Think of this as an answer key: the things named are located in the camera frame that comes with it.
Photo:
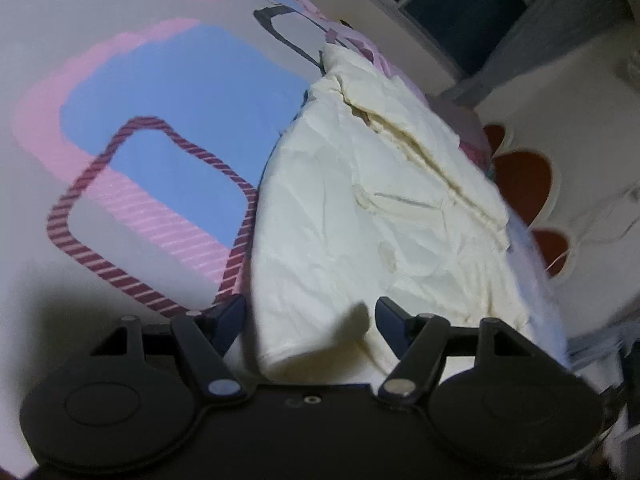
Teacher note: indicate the red white headboard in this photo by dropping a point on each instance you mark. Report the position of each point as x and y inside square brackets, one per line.
[530, 184]

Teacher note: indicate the cream white garment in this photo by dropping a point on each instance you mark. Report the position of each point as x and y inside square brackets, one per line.
[367, 195]

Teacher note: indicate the patterned bed sheet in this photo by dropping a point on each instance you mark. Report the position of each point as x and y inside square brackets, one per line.
[132, 132]

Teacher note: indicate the right grey curtain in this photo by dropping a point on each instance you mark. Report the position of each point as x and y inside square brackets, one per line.
[548, 30]

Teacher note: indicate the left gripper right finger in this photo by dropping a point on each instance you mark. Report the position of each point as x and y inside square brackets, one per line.
[418, 342]

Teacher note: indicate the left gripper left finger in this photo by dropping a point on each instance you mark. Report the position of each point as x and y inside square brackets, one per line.
[201, 341]

